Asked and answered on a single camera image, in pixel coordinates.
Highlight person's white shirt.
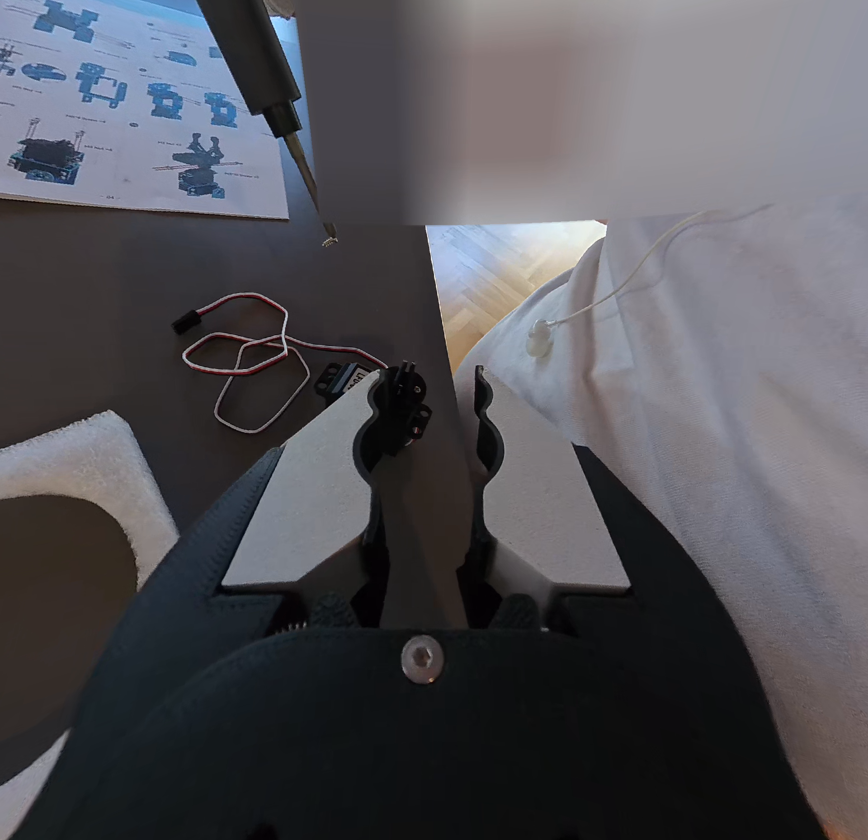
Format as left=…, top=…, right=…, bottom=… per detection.
left=453, top=199, right=868, bottom=840

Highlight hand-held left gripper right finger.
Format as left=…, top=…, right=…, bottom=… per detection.
left=464, top=364, right=633, bottom=593

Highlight white earphone with cord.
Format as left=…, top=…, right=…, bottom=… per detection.
left=525, top=206, right=774, bottom=360

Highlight printed assembly instruction sheet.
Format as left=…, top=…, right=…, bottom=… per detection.
left=0, top=0, right=291, bottom=221

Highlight white foam packaging piece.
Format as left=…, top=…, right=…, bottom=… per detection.
left=0, top=409, right=181, bottom=840

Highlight black servo motor with wires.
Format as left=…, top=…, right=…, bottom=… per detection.
left=171, top=292, right=389, bottom=436

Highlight grey screwdriver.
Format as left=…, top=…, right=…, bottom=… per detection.
left=183, top=0, right=338, bottom=239

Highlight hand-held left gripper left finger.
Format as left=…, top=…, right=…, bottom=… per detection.
left=220, top=369, right=394, bottom=591

